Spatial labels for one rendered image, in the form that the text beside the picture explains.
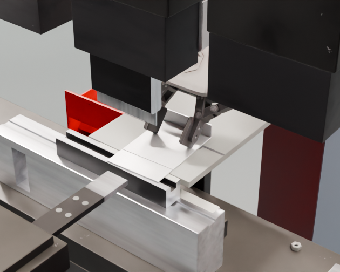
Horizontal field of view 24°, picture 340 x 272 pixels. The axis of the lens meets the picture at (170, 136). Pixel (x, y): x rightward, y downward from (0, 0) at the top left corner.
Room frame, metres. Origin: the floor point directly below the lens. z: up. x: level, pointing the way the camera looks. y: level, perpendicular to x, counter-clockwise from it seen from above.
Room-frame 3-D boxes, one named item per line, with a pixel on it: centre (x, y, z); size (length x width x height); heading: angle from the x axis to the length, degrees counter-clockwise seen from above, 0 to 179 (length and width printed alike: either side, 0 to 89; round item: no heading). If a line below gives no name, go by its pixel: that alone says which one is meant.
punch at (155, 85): (0.87, 0.06, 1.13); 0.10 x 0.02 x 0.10; 52
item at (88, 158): (0.88, 0.07, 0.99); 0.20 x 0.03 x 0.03; 52
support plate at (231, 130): (0.98, -0.04, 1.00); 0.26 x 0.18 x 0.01; 142
